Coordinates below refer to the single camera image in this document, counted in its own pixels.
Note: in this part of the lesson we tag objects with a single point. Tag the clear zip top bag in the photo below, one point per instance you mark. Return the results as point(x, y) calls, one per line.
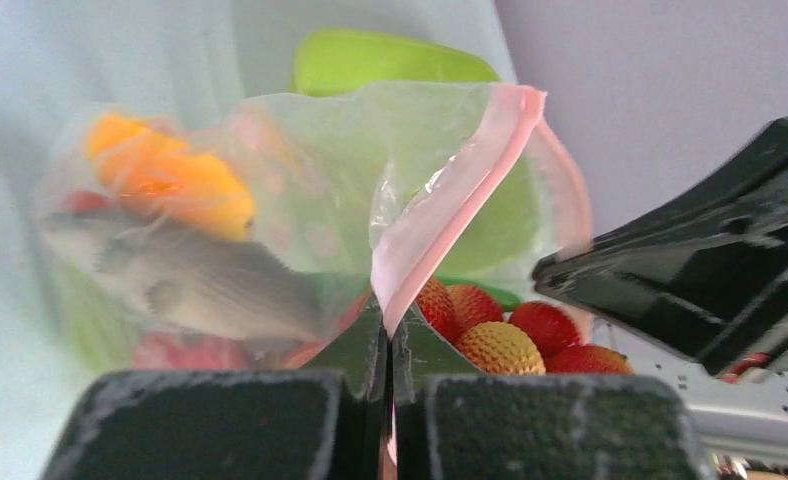
point(363, 193)

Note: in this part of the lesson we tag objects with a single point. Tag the yellow orange mango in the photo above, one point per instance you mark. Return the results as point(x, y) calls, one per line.
point(154, 173)

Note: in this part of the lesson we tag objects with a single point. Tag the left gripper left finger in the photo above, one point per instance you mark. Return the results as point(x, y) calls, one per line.
point(325, 420)

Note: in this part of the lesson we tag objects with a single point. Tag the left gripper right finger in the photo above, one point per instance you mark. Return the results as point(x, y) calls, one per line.
point(453, 421)

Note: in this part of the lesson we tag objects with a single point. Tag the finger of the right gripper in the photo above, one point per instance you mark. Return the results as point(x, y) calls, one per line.
point(704, 276)

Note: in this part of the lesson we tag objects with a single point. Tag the grey toy fish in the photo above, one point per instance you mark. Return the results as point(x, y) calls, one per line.
point(184, 278)

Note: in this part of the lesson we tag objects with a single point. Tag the red chili pepper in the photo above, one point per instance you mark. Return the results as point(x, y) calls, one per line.
point(83, 201)

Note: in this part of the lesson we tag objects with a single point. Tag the green plastic bin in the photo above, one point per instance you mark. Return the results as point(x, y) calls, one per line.
point(337, 60)

